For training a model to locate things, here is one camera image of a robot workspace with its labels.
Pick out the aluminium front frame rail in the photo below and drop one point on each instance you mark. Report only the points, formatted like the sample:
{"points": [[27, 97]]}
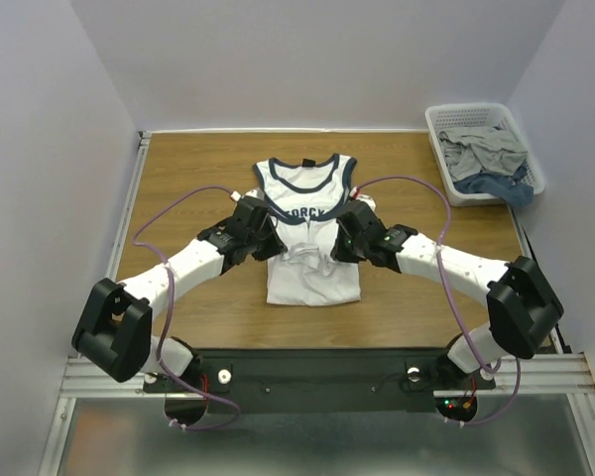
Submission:
{"points": [[568, 375]]}

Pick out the white perforated plastic basket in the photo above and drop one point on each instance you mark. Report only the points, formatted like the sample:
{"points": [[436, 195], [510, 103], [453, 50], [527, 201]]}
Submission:
{"points": [[481, 114]]}

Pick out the grey tank top in basket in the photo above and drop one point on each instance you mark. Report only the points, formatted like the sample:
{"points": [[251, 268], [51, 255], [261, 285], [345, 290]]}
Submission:
{"points": [[471, 150]]}

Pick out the aluminium table edge rail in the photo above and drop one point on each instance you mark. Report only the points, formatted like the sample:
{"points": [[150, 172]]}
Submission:
{"points": [[119, 238]]}

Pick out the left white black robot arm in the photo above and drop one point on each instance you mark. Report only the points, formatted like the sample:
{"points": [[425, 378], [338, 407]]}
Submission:
{"points": [[161, 286]]}

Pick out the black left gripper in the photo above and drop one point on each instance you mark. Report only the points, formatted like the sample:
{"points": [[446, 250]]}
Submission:
{"points": [[276, 246]]}

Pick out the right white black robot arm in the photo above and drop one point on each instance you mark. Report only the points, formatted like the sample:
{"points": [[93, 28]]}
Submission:
{"points": [[522, 307]]}

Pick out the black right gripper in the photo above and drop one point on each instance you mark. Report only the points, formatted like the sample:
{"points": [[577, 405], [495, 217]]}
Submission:
{"points": [[345, 243]]}

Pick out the white printed tank top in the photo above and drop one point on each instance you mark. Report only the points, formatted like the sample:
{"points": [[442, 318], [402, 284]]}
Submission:
{"points": [[303, 200]]}

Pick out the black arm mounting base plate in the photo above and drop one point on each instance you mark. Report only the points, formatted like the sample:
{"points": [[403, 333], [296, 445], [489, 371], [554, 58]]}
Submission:
{"points": [[283, 381]]}

